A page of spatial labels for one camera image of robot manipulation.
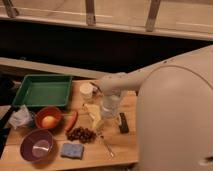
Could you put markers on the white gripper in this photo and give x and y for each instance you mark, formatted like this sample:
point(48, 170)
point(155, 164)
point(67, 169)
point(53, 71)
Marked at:
point(109, 106)

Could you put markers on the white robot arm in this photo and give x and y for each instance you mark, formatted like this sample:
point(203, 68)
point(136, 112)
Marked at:
point(174, 110)

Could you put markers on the white paper cup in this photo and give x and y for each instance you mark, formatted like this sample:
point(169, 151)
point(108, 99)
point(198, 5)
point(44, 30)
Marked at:
point(86, 90)

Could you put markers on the yellow banana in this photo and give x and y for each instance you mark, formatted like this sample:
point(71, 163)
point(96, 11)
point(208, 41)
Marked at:
point(94, 112)

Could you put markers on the black rectangular bar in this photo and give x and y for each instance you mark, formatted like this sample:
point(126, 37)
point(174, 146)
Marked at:
point(123, 125)

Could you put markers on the wooden cutting board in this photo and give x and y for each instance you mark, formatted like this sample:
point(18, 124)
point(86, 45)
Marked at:
point(95, 154)

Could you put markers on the dark red grapes bunch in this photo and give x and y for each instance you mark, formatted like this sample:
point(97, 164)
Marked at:
point(83, 135)

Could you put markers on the red sausage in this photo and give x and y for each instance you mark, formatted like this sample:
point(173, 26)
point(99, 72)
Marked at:
point(72, 121)

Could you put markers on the blue sponge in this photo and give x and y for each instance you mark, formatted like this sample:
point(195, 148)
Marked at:
point(74, 151)

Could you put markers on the orange bowl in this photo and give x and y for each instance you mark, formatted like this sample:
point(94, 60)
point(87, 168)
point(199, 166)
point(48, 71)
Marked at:
point(48, 111)

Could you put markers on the orange fruit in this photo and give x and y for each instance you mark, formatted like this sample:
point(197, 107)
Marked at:
point(48, 122)

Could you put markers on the green plastic tray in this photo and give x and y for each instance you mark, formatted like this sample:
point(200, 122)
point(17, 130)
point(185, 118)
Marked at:
point(40, 90)

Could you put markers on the purple bowl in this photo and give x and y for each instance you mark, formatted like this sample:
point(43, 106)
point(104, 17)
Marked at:
point(36, 145)

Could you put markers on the black handled knife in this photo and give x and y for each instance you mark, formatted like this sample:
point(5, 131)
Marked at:
point(96, 87)

